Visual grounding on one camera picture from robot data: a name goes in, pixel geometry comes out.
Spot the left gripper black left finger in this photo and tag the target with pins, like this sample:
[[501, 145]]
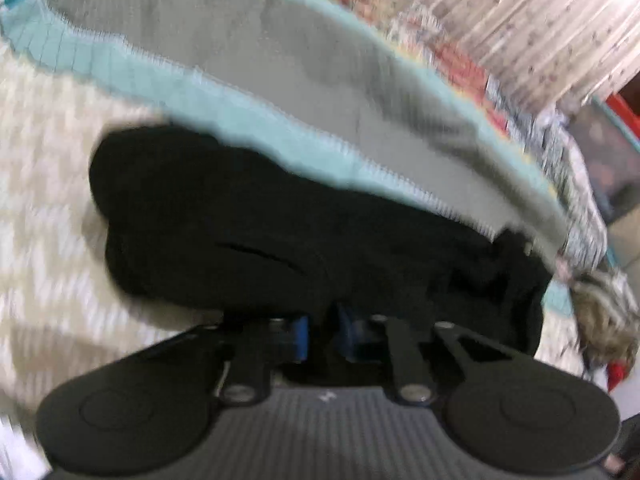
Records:
[[149, 409]]

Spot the red patchwork quilt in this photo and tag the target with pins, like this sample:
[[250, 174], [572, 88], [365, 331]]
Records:
[[544, 140]]

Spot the crumpled patterned clothes pile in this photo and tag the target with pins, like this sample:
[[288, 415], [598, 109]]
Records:
[[607, 317]]

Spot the beige chevron bedsheet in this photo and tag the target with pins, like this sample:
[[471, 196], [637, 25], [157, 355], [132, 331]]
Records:
[[60, 313]]

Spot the grey and teal blanket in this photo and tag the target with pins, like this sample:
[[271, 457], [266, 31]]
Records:
[[305, 84]]

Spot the black pant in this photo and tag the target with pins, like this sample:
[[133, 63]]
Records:
[[197, 223]]

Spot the beige floral curtain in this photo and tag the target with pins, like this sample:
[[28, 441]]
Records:
[[546, 51]]

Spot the clear plastic storage bin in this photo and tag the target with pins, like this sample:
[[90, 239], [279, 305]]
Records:
[[611, 154]]

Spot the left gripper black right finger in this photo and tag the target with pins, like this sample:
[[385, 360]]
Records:
[[502, 407]]

